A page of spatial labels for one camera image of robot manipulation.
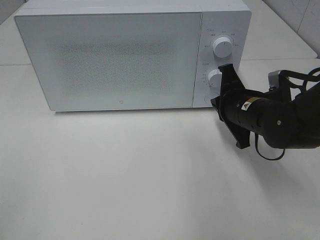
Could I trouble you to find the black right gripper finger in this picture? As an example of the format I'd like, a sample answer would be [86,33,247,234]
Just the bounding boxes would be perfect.
[224,120,251,149]
[218,63,245,97]

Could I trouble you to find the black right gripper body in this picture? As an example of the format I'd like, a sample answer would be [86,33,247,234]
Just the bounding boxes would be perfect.
[210,89,265,133]

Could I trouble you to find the white round knob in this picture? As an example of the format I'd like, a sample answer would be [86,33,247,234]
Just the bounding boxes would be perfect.
[211,35,233,58]
[207,69,222,88]

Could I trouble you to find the white round door button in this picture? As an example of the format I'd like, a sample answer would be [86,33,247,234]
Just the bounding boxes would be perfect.
[204,92,220,107]

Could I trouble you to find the white microwave door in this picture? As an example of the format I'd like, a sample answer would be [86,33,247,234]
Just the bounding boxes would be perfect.
[15,12,202,112]

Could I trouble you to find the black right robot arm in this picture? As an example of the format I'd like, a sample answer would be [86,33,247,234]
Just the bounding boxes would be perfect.
[211,63,320,149]

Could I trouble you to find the white microwave oven body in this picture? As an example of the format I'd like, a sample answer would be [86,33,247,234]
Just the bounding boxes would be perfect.
[14,0,252,109]

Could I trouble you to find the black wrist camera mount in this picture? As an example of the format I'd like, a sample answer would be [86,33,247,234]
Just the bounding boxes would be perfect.
[268,70,288,91]

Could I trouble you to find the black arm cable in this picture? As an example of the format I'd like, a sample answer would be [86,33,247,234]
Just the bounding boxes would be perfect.
[254,67,320,162]

